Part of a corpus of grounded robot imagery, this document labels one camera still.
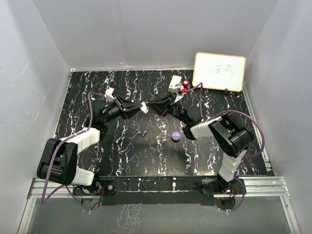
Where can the white green box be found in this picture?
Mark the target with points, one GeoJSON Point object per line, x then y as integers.
{"type": "Point", "coordinates": [175, 84]}

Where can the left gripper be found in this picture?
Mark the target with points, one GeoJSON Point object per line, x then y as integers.
{"type": "Point", "coordinates": [127, 106]}

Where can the white earbud charging case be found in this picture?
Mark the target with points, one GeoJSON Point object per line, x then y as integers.
{"type": "Point", "coordinates": [144, 108]}

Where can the red emergency stop button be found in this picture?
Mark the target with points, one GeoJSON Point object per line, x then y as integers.
{"type": "Point", "coordinates": [185, 84]}

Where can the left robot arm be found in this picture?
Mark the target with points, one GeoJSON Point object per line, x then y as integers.
{"type": "Point", "coordinates": [58, 162]}

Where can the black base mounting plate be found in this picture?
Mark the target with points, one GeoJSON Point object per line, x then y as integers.
{"type": "Point", "coordinates": [202, 190]}

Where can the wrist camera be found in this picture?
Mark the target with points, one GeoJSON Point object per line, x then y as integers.
{"type": "Point", "coordinates": [179, 90]}
{"type": "Point", "coordinates": [109, 94]}

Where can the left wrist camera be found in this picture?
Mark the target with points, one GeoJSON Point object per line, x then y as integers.
{"type": "Point", "coordinates": [109, 94]}

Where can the white whiteboard yellow frame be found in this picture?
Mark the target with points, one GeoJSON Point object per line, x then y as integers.
{"type": "Point", "coordinates": [219, 72]}

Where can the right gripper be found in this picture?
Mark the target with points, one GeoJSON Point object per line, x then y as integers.
{"type": "Point", "coordinates": [159, 106]}

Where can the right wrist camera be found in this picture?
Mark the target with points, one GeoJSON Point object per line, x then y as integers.
{"type": "Point", "coordinates": [179, 90]}

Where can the aluminium frame rail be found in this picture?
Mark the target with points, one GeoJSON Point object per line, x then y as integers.
{"type": "Point", "coordinates": [256, 186]}

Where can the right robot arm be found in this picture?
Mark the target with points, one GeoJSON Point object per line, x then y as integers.
{"type": "Point", "coordinates": [230, 133]}

